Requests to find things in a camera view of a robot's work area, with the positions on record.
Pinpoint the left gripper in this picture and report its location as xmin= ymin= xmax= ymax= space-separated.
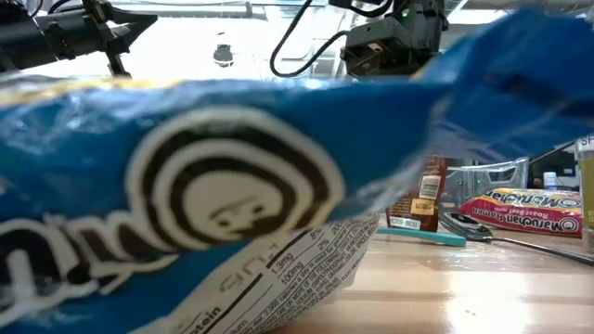
xmin=34 ymin=0 xmax=160 ymax=78

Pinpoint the brown snack packet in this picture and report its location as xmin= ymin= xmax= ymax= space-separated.
xmin=386 ymin=155 xmax=449 ymax=233

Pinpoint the glossy black spoon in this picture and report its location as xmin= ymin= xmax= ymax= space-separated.
xmin=438 ymin=212 xmax=594 ymax=267

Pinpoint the blue ramen noodle packet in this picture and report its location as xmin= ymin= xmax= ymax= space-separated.
xmin=0 ymin=5 xmax=594 ymax=334

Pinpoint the dark round background fixture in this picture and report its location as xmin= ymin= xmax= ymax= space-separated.
xmin=213 ymin=44 xmax=235 ymax=69

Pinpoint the teal plastic spoon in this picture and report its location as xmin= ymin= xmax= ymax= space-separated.
xmin=376 ymin=225 xmax=467 ymax=249

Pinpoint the black background monitor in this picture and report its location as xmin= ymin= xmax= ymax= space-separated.
xmin=528 ymin=147 xmax=578 ymax=189

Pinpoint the red ramen noodle packet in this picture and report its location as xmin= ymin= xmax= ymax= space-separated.
xmin=458 ymin=187 xmax=584 ymax=238

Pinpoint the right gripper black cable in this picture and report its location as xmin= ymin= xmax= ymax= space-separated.
xmin=269 ymin=0 xmax=350 ymax=79

